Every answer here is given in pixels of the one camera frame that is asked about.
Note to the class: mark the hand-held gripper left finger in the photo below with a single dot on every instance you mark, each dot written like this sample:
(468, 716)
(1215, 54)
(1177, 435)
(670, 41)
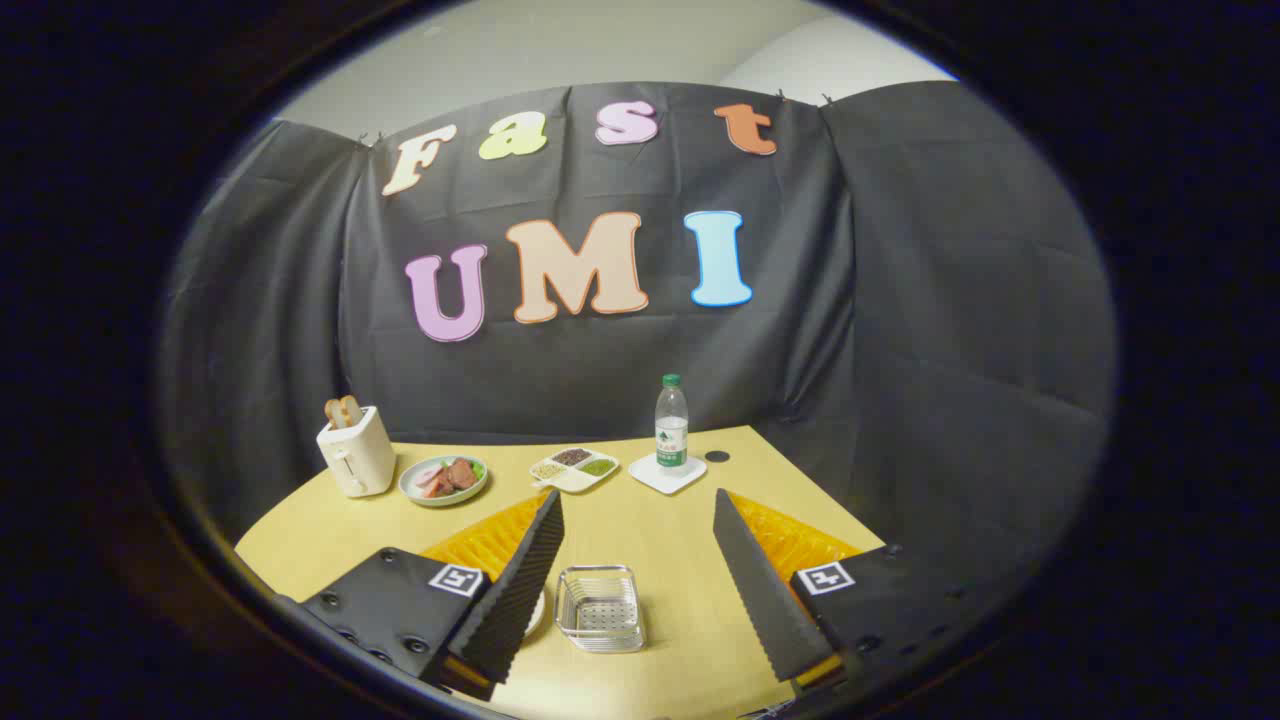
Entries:
(520, 590)

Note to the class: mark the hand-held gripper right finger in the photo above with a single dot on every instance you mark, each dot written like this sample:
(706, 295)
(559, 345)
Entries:
(765, 590)

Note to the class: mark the large white round plate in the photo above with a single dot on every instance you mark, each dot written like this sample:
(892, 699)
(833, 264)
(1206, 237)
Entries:
(535, 615)

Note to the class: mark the white divided condiment dish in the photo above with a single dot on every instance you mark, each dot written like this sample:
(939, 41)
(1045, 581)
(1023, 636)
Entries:
(575, 475)

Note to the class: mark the sliced meat pieces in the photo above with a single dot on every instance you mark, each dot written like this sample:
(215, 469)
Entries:
(460, 474)

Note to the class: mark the green rimmed food plate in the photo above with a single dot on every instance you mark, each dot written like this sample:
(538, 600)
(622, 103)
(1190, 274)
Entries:
(420, 492)

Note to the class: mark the white square coaster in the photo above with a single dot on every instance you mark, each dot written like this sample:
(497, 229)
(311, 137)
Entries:
(650, 475)

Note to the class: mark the clear plastic water bottle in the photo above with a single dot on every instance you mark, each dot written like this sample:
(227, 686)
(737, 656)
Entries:
(671, 430)

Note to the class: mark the cream white toaster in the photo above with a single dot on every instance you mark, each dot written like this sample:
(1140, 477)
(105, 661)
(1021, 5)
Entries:
(360, 462)

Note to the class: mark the black backdrop cloth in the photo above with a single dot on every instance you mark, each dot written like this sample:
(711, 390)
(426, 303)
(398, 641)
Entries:
(600, 370)

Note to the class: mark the toasted bread slice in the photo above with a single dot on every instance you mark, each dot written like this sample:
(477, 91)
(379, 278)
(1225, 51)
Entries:
(332, 412)
(351, 408)

